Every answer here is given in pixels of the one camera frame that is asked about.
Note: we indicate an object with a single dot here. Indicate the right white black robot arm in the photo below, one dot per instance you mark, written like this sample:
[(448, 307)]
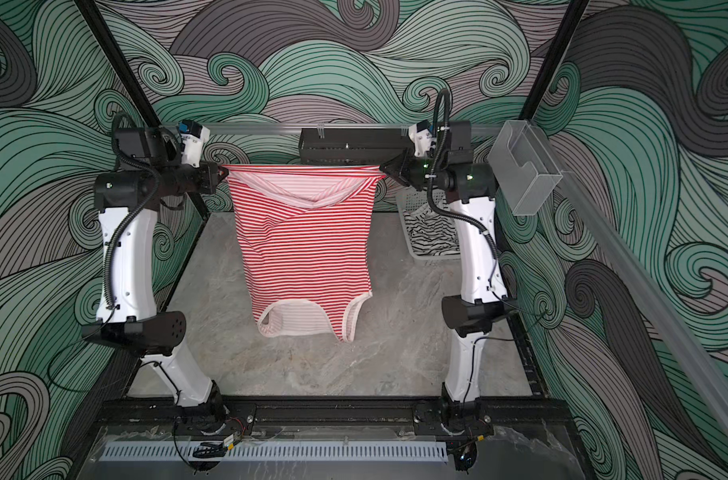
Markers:
[(440, 162)]

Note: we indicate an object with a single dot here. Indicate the black wall mounted tray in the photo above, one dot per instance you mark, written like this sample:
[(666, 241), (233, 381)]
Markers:
[(352, 146)]

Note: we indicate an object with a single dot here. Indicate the red white striped tank top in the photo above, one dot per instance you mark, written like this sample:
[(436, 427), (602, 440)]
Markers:
[(303, 232)]

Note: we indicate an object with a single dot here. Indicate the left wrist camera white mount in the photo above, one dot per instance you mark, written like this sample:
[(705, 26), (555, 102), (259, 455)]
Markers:
[(194, 136)]

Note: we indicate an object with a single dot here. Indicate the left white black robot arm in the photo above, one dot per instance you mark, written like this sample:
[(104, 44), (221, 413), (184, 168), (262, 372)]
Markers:
[(153, 164)]

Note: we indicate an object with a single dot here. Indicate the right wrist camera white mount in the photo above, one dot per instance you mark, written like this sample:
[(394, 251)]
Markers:
[(423, 139)]

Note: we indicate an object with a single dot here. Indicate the aluminium wall rail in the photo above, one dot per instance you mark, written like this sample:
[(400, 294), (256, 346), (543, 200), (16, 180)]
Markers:
[(268, 128)]

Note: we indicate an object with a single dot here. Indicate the white slotted cable duct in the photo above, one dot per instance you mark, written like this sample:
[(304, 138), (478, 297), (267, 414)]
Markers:
[(280, 451)]

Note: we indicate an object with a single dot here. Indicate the clear plastic wall bin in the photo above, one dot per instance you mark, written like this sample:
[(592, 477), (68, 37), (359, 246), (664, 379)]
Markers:
[(524, 164)]

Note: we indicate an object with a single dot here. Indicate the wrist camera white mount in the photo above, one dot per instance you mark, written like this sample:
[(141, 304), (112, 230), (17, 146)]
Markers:
[(423, 139), (194, 136)]

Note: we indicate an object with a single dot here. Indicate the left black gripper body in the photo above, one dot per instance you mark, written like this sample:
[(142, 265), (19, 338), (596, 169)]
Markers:
[(198, 181)]

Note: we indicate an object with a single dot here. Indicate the black white striped tank top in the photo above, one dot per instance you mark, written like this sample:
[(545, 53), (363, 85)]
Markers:
[(430, 235)]

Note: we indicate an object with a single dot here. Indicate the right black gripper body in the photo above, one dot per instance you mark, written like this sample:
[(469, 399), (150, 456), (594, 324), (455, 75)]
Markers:
[(417, 170)]

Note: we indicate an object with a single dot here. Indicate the white plastic laundry basket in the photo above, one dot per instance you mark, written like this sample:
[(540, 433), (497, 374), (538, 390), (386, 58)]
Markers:
[(409, 200)]

